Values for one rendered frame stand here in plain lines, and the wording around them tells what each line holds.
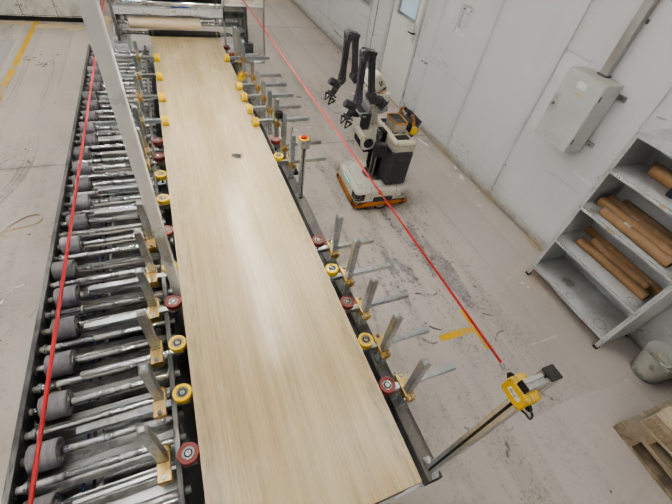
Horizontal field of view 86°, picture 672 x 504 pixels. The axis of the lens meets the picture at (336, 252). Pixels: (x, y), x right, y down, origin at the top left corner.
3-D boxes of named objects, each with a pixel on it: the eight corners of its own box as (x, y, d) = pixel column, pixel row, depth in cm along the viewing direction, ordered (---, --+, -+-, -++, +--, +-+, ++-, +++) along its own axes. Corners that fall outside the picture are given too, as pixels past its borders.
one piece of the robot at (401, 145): (383, 165, 438) (401, 98, 379) (402, 193, 404) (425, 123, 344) (358, 167, 428) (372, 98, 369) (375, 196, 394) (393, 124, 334)
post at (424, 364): (399, 399, 188) (428, 356, 154) (402, 406, 186) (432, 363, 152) (393, 401, 187) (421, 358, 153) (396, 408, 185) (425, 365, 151)
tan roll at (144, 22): (242, 29, 472) (241, 18, 463) (244, 32, 464) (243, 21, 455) (119, 25, 424) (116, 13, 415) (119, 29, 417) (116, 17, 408)
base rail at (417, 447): (236, 64, 483) (236, 55, 475) (437, 480, 170) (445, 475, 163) (230, 64, 480) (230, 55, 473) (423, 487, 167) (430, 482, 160)
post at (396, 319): (378, 358, 205) (400, 310, 170) (381, 364, 202) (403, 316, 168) (373, 360, 203) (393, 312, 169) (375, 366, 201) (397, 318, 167)
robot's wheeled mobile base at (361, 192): (385, 172, 453) (389, 155, 435) (407, 204, 413) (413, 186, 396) (334, 176, 433) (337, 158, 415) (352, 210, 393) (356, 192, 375)
